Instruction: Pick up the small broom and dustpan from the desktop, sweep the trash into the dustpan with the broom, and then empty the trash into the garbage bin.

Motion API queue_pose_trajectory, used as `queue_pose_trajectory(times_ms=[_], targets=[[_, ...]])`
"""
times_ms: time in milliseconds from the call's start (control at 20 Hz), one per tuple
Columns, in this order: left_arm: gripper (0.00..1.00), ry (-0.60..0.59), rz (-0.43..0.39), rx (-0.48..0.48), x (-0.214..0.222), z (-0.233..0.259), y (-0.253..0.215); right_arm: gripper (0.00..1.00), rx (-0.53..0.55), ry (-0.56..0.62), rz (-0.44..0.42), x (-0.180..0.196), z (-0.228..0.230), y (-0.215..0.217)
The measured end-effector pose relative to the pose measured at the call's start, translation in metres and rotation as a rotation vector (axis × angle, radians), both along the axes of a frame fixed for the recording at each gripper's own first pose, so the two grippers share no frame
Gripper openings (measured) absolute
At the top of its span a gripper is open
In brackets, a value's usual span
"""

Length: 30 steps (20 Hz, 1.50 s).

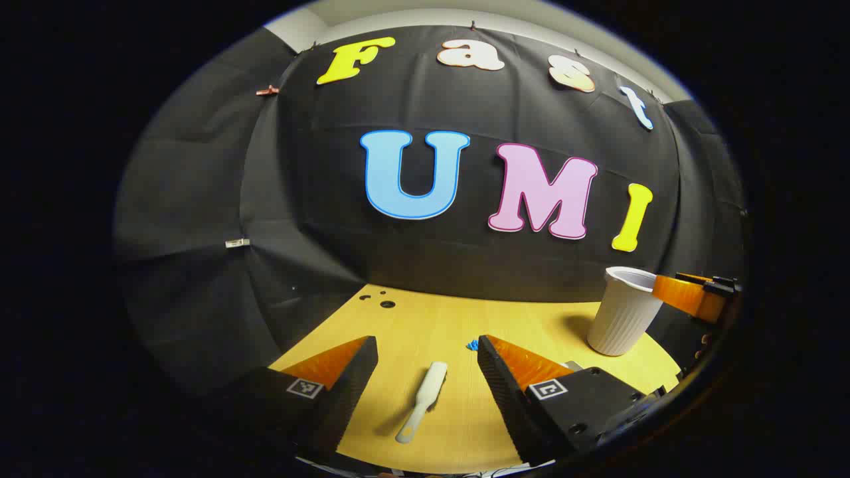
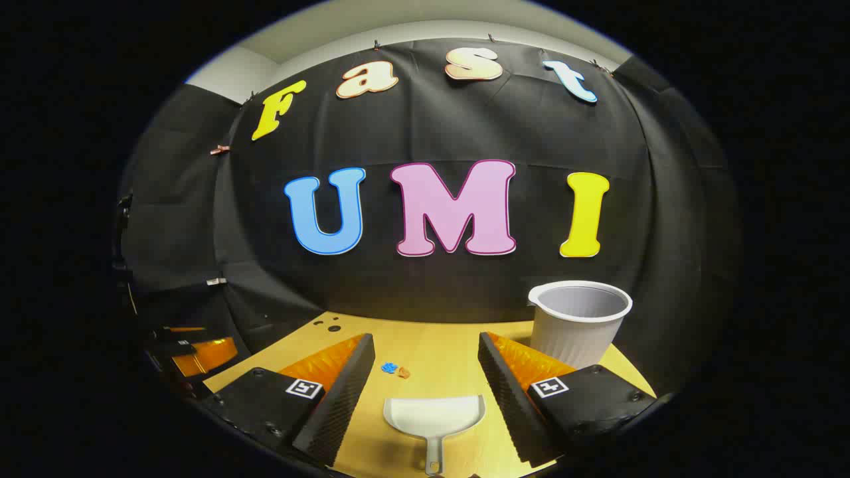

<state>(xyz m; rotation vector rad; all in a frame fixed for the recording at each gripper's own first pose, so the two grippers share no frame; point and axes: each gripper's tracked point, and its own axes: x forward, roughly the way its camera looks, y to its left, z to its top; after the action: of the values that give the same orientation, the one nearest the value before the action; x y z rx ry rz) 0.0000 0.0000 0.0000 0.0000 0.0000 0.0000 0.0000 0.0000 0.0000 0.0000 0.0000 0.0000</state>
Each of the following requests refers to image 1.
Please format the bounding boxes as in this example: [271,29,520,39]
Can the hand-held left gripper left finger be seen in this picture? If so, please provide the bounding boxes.
[221,335,379,463]

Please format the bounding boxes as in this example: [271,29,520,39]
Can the black backdrop cloth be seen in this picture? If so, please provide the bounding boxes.
[113,25,751,399]

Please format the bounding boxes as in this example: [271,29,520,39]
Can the wooden desktop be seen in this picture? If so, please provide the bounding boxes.
[269,284,681,474]

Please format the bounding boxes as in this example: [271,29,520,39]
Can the small white broom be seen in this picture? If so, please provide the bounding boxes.
[395,361,449,444]

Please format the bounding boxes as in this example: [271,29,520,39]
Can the white ribbed garbage bin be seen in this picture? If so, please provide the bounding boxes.
[587,266,665,357]

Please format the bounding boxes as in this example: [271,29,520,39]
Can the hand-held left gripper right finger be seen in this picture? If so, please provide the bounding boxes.
[477,334,666,468]

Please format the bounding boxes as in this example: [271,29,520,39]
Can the thin white cables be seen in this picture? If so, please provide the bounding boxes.
[475,462,555,477]

